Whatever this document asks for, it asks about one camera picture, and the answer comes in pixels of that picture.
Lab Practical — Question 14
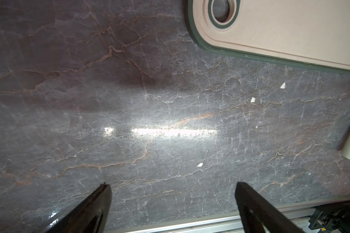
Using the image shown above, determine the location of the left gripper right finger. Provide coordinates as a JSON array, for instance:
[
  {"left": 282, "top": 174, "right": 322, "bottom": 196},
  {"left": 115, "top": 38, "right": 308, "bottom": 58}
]
[{"left": 235, "top": 182, "right": 303, "bottom": 233}]

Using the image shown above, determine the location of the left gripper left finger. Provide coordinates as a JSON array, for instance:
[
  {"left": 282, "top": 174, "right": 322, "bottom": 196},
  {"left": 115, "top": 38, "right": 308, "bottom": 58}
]
[{"left": 45, "top": 183, "right": 112, "bottom": 233}]

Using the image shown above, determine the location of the beige cutting board green rim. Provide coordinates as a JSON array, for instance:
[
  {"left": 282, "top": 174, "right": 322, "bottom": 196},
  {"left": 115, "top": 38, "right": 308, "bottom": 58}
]
[{"left": 186, "top": 1, "right": 350, "bottom": 72}]

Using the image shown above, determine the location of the aluminium front rail frame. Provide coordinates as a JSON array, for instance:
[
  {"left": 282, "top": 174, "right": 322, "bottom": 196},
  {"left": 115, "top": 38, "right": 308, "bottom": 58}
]
[{"left": 105, "top": 196, "right": 350, "bottom": 233}]

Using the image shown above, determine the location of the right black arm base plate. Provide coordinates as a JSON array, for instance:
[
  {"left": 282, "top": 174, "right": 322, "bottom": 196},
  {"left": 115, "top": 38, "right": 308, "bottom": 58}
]
[{"left": 309, "top": 201, "right": 350, "bottom": 233}]

